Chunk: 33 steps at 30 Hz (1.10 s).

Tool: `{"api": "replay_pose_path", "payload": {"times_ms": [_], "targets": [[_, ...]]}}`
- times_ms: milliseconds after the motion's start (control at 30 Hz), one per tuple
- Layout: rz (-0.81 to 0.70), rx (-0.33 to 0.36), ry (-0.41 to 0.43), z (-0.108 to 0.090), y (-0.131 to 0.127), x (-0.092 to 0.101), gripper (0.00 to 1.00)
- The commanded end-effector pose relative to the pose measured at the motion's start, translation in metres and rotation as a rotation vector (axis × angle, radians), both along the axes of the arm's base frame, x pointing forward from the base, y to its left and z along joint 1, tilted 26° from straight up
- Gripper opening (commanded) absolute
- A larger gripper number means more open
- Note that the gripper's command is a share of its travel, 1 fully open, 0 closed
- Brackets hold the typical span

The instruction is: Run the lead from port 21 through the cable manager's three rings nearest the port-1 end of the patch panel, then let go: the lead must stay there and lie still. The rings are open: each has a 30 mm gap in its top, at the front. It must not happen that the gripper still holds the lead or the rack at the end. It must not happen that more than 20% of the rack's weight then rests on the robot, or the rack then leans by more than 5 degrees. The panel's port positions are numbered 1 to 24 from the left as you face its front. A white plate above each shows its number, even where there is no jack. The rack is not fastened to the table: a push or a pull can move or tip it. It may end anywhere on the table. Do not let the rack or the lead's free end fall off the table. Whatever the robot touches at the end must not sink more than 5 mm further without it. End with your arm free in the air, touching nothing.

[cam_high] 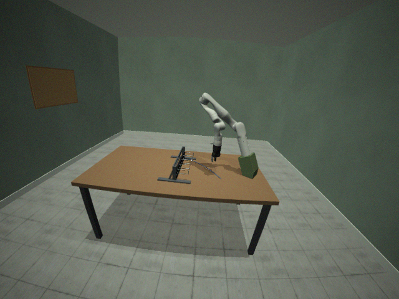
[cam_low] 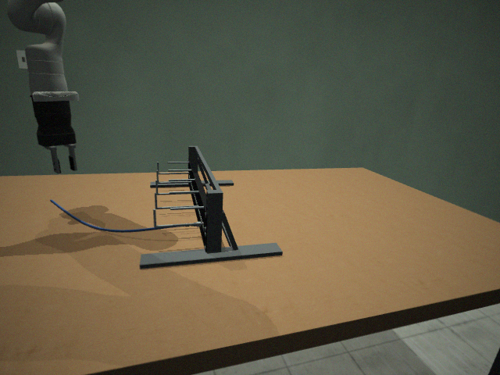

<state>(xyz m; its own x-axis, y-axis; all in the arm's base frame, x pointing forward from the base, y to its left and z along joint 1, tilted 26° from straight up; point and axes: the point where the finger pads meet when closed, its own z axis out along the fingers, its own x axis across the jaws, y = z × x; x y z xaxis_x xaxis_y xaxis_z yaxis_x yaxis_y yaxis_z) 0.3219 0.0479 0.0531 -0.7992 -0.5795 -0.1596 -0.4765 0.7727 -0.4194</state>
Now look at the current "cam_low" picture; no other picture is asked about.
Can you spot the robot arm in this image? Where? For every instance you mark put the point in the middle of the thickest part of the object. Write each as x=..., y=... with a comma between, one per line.
x=42, y=17

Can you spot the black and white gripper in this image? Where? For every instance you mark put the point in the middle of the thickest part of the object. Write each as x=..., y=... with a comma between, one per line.
x=49, y=108

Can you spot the dark grey metal rack with cable rings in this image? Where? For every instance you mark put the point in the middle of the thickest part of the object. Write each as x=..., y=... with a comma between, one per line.
x=211, y=220

